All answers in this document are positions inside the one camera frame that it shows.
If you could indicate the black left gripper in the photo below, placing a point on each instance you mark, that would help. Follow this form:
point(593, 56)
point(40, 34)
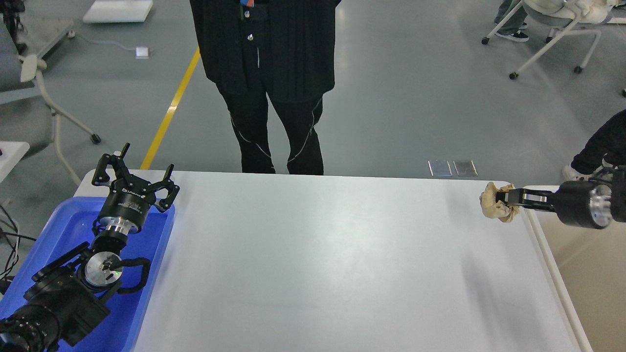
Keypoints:
point(126, 205)

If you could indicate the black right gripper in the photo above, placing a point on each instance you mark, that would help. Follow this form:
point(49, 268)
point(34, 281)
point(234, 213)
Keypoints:
point(581, 204)

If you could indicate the brown paper ball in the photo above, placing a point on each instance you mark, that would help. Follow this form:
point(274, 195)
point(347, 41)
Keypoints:
point(493, 209)

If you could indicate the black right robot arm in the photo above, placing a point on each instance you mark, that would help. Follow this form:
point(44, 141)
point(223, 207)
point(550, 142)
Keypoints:
point(615, 179)

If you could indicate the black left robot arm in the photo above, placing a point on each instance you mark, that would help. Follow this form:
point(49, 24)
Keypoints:
point(68, 298)

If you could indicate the right metal floor plate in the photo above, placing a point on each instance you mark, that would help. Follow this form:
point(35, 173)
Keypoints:
point(465, 168)

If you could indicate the metal floor plate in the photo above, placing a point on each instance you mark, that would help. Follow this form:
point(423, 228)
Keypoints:
point(465, 168)
point(440, 168)

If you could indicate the person leg right edge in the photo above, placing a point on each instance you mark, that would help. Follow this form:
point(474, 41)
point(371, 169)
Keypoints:
point(605, 148)

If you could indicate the left metal floor plate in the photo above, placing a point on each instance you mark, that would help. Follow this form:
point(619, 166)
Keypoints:
point(440, 168)

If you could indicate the grey office chair left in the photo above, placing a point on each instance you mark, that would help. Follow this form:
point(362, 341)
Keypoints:
point(28, 114)

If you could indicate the white side table corner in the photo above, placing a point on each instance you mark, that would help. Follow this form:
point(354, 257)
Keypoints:
point(11, 154)

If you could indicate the white power adapter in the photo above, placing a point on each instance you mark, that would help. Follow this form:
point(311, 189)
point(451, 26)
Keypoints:
point(142, 52)

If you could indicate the white flat board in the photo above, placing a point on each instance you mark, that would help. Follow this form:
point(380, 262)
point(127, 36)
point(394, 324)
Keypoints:
point(118, 11)

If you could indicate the seated person far right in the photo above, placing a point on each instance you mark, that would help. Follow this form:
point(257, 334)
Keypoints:
point(513, 28)

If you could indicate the person in black clothes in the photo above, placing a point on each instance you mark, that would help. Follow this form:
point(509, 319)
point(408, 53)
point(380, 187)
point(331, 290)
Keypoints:
point(270, 52)

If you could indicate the white office chair right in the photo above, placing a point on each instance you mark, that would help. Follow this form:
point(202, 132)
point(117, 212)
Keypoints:
point(565, 18)

